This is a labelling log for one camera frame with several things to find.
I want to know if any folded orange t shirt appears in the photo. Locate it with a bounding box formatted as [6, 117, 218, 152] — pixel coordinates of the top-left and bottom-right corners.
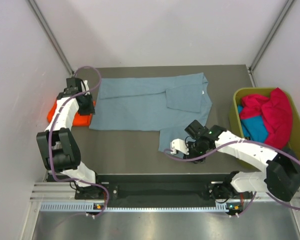
[46, 100, 93, 127]

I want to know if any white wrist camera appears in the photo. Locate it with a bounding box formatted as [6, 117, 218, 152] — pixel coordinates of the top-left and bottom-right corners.
[81, 80, 90, 96]
[170, 138, 189, 155]

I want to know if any red t shirt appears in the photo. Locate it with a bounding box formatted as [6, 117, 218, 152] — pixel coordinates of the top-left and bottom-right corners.
[239, 88, 293, 149]

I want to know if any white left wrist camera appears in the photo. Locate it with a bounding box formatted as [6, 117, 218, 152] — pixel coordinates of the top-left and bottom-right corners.
[81, 80, 90, 96]

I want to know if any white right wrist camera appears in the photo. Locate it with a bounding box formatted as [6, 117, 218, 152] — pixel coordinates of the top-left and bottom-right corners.
[170, 138, 189, 155]

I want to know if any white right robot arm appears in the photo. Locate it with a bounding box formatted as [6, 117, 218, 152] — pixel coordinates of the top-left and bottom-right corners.
[183, 120, 300, 202]

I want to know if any light blue t shirt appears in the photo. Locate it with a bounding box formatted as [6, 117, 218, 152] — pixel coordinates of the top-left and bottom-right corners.
[89, 72, 212, 152]

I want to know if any aluminium frame rail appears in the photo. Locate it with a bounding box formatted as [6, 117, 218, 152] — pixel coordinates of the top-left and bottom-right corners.
[30, 182, 300, 203]

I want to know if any olive green plastic bin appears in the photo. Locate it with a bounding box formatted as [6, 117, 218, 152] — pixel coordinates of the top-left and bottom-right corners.
[228, 87, 300, 160]

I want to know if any bright blue t shirt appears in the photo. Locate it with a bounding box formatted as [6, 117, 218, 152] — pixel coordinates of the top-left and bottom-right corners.
[237, 105, 269, 143]

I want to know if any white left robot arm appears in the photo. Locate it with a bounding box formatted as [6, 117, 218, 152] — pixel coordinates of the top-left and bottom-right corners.
[36, 77, 104, 199]

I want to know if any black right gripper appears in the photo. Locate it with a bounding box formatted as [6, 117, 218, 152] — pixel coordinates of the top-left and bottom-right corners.
[182, 138, 207, 164]

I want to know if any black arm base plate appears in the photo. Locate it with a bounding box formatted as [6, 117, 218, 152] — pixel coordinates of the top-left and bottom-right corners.
[74, 181, 240, 201]

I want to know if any slotted grey cable duct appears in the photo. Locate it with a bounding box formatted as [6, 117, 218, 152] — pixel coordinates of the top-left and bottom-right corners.
[40, 202, 241, 213]

